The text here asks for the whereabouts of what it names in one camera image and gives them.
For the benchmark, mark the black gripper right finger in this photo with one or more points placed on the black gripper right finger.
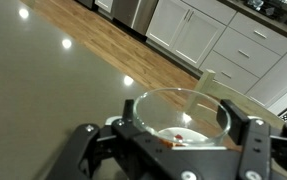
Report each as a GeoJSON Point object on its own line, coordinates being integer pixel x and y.
{"type": "Point", "coordinates": [258, 146]}

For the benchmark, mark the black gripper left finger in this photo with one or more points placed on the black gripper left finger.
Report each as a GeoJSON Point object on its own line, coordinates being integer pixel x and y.
{"type": "Point", "coordinates": [79, 150]}

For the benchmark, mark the red orange food pieces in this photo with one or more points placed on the red orange food pieces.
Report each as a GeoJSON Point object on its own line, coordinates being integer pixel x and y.
{"type": "Point", "coordinates": [173, 140]}

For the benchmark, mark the pale wooden chair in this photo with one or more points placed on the pale wooden chair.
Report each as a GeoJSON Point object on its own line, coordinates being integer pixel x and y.
{"type": "Point", "coordinates": [236, 96]}

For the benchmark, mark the dark kitchen countertop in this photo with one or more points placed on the dark kitchen countertop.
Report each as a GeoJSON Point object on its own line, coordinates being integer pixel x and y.
{"type": "Point", "coordinates": [283, 25]}

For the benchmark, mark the white lower kitchen cabinets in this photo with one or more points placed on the white lower kitchen cabinets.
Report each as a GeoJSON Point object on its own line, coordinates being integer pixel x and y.
{"type": "Point", "coordinates": [196, 36]}

